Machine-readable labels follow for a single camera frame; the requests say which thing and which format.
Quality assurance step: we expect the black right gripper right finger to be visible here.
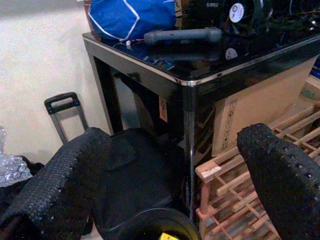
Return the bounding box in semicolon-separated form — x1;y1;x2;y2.
236;122;320;240

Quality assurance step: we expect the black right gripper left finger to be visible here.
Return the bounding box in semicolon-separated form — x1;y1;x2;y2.
0;127;113;240

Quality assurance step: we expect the black rubbish bin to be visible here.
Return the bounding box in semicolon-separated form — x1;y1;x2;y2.
116;207;201;240

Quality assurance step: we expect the yellow trash piece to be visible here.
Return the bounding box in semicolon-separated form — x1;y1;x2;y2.
154;232;181;240

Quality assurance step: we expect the black cloth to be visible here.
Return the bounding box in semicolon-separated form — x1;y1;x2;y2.
0;154;46;221

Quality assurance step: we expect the silver bubble wrap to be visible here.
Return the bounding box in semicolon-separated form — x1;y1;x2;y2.
0;125;34;188

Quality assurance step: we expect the wooden pallet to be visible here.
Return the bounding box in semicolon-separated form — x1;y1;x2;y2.
194;103;320;240

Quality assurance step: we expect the large brown cardboard box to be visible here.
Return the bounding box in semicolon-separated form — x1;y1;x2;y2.
211;56;319;158

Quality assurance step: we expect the black luggage bag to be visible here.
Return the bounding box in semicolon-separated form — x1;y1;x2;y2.
91;128;187;236

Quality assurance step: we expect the cardboard box with green label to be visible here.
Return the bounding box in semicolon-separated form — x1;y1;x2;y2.
299;74;320;104

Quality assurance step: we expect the pale paper tag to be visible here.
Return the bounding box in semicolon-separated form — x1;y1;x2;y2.
158;97;169;124

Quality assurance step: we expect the black glossy table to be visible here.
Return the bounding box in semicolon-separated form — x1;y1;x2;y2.
82;31;320;222

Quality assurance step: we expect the blue card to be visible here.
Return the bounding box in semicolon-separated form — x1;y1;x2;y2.
143;55;175;71

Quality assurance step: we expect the black cooling fan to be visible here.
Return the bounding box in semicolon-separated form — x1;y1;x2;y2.
221;0;274;36

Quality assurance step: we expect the small brown box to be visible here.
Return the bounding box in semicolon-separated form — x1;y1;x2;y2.
83;0;102;41

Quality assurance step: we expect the black box with white print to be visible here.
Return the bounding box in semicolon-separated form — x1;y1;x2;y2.
180;0;226;29

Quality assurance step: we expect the blue fabric bag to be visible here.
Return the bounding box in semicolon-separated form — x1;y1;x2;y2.
87;0;177;42

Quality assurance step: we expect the black luggage pull handle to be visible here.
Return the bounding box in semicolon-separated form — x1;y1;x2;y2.
44;91;89;145

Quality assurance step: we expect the grey tool handle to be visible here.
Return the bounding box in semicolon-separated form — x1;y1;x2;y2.
143;27;224;47

